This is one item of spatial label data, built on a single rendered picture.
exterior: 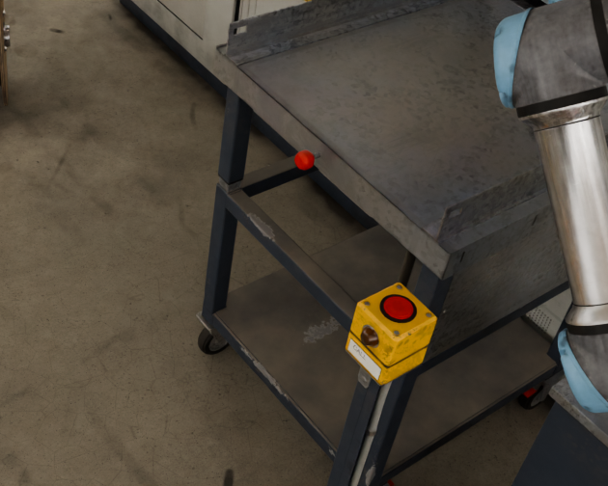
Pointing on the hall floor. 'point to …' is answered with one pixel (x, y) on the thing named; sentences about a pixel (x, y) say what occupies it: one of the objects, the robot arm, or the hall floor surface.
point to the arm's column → (569, 456)
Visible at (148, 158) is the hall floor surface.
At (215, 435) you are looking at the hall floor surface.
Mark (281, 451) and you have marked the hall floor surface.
